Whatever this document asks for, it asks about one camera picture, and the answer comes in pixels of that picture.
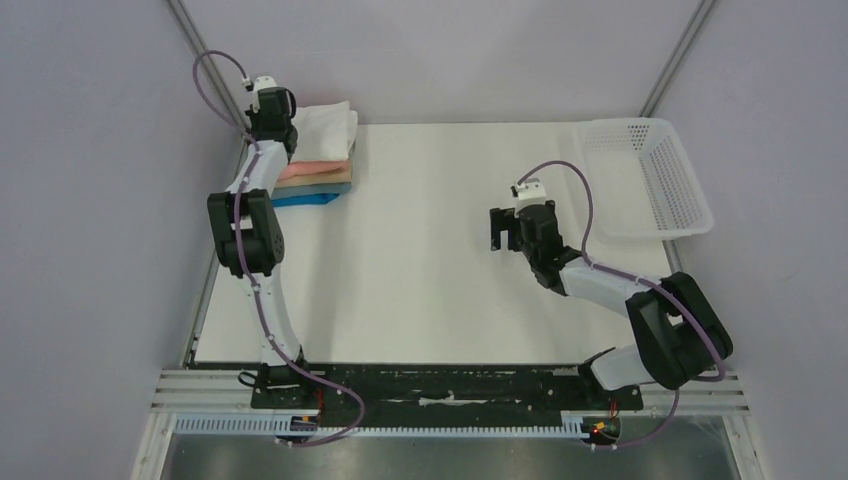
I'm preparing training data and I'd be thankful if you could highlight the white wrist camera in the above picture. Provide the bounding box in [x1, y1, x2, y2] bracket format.
[510, 179, 548, 211]
[241, 75, 278, 93]

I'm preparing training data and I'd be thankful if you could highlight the aluminium frame post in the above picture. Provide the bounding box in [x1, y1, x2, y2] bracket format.
[163, 0, 247, 130]
[639, 0, 719, 118]

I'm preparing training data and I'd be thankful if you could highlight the folded beige t shirt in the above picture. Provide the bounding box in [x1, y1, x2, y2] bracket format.
[276, 166, 352, 188]

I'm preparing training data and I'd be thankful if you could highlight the right aluminium frame post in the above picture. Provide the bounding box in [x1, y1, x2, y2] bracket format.
[639, 0, 719, 118]

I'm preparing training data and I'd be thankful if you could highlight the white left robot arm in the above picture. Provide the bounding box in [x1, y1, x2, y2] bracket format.
[207, 85, 314, 408]

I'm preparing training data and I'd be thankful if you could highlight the folded pink t shirt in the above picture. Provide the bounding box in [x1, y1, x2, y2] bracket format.
[278, 160, 350, 180]

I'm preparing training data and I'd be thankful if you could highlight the left aluminium frame post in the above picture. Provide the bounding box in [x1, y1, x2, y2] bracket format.
[163, 0, 247, 130]

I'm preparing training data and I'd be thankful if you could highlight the folded grey-blue t shirt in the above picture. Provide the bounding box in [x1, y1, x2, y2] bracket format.
[271, 182, 352, 200]

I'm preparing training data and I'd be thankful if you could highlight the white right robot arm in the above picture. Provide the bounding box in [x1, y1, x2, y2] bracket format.
[489, 200, 734, 408]

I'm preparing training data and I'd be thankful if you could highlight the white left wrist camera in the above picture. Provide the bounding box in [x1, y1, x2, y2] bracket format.
[241, 75, 278, 93]

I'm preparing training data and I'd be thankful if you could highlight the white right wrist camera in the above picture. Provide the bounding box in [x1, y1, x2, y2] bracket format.
[510, 179, 548, 211]

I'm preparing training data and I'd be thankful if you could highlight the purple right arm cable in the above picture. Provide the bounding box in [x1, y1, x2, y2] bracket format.
[515, 160, 728, 452]

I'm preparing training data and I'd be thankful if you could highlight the folded bright blue t shirt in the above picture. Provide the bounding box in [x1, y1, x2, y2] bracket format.
[271, 193, 339, 208]

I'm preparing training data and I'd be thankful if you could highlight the white perforated plastic basket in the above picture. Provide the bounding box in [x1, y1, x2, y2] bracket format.
[573, 117, 714, 242]

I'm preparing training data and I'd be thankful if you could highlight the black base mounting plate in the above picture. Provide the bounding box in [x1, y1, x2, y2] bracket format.
[237, 363, 644, 427]

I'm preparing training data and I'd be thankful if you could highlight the white slotted cable duct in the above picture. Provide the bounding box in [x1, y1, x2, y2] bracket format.
[173, 413, 589, 440]

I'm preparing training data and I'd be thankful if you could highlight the white t shirt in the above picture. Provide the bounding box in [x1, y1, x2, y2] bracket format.
[291, 101, 358, 162]

